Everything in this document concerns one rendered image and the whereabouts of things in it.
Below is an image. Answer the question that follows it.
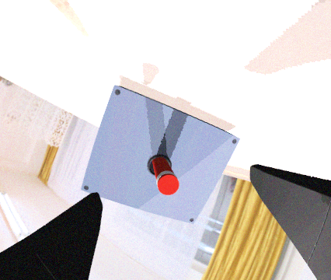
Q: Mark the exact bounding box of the red peg with white band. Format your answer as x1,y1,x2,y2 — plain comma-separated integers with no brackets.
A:
152,157,180,195

